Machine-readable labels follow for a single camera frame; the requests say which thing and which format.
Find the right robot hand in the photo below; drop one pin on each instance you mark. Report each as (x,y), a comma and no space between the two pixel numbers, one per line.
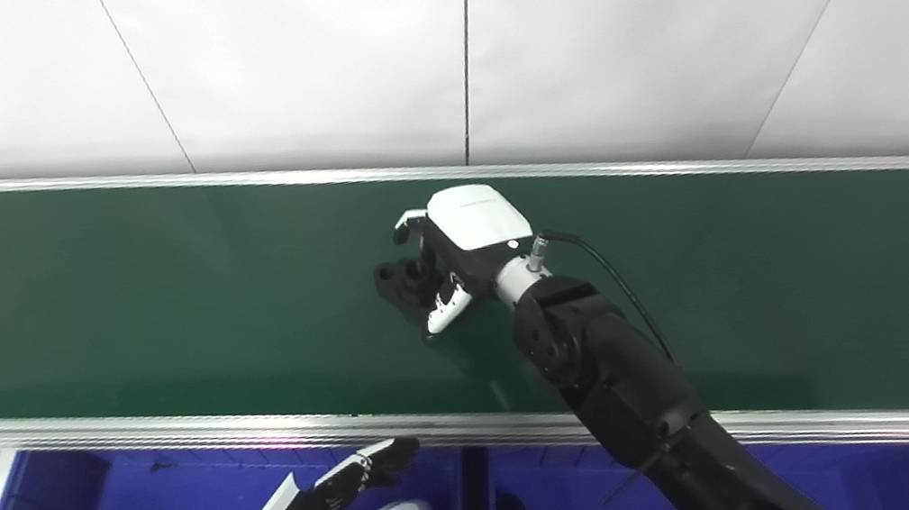
(476,215)

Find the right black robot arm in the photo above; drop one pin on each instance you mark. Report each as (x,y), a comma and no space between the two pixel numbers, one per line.
(619,375)

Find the green conveyor belt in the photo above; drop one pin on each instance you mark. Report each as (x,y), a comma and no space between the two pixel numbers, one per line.
(152,303)
(172,432)

